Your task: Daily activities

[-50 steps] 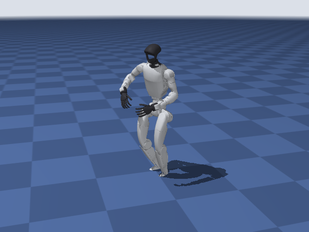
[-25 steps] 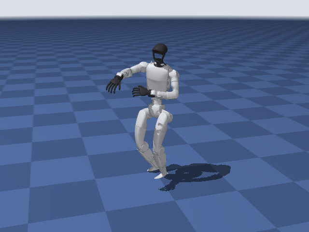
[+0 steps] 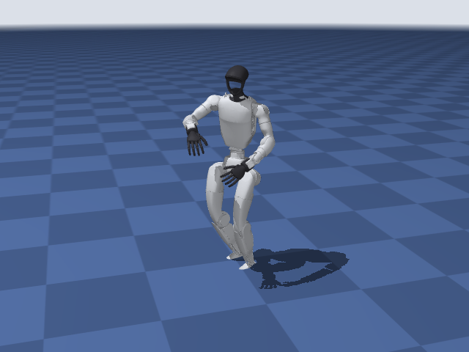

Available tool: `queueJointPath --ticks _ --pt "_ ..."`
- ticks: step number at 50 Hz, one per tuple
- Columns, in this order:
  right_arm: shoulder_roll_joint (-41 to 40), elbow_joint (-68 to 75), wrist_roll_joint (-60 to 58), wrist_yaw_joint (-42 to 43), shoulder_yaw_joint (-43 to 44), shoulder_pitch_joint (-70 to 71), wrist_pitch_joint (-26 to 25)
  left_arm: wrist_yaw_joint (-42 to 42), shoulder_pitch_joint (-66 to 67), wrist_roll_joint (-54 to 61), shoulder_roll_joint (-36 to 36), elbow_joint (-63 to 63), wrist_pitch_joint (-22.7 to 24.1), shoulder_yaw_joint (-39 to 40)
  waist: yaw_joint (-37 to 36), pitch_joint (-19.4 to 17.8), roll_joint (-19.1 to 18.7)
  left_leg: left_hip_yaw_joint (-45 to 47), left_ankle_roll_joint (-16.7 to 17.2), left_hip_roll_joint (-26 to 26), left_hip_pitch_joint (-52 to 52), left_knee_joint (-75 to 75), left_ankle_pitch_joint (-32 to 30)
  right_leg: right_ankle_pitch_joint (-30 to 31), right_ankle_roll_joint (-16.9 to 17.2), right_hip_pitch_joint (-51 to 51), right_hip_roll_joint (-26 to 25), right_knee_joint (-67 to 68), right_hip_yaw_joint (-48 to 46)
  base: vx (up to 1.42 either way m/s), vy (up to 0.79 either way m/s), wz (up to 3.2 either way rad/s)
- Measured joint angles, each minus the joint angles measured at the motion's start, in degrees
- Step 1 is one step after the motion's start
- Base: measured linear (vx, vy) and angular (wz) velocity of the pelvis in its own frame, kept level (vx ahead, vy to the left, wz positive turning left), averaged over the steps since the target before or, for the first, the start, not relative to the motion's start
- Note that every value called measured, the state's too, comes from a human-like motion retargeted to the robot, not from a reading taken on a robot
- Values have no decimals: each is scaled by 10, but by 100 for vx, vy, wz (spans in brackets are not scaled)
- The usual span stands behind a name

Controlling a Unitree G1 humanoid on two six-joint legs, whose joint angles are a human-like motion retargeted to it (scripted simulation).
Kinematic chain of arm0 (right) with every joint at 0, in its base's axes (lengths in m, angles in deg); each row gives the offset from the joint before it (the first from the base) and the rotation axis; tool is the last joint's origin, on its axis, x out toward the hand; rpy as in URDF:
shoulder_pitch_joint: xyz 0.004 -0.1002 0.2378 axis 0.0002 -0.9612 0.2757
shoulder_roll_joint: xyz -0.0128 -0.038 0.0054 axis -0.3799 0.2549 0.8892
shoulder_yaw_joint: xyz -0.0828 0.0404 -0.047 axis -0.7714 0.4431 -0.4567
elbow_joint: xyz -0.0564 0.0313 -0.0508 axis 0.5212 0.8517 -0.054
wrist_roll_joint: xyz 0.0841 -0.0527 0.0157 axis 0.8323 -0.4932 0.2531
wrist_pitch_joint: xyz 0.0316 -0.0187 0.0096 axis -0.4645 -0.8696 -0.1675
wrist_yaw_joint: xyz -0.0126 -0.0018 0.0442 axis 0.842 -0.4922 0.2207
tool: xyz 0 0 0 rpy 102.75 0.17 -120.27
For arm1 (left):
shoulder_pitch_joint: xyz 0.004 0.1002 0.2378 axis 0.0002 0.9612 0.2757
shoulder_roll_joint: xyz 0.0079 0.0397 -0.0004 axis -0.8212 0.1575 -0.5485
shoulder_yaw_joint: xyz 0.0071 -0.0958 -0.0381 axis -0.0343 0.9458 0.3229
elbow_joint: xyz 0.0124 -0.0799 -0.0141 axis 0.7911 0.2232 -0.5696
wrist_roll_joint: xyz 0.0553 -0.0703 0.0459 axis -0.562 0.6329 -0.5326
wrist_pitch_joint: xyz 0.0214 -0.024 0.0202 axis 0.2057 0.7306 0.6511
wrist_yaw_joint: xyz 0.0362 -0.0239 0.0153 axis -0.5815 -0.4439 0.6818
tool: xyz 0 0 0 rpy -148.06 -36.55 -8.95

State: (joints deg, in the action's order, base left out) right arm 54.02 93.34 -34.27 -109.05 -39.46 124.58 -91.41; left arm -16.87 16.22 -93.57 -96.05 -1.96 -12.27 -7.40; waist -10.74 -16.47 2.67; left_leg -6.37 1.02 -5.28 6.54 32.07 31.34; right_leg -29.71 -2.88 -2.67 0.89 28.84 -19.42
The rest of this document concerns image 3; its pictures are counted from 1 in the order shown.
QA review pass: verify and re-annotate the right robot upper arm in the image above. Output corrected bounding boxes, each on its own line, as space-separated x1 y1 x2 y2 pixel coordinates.
192 95 223 126

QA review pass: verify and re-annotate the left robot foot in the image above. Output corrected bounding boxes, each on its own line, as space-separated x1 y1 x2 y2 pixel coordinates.
239 262 256 270

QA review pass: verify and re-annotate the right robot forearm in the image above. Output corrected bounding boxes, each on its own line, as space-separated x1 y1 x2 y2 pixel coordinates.
182 114 196 129

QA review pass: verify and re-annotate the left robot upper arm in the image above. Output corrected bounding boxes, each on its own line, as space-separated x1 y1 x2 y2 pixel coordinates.
252 102 275 146

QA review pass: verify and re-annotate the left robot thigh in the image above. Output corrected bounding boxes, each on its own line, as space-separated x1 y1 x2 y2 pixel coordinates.
233 169 261 235

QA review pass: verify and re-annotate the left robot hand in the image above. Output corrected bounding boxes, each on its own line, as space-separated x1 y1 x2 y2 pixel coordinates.
220 158 253 187

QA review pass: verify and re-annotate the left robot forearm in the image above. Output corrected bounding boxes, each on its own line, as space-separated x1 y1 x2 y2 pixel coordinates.
246 137 275 169

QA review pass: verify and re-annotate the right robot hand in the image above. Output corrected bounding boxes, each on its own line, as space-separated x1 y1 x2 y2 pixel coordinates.
186 124 208 156

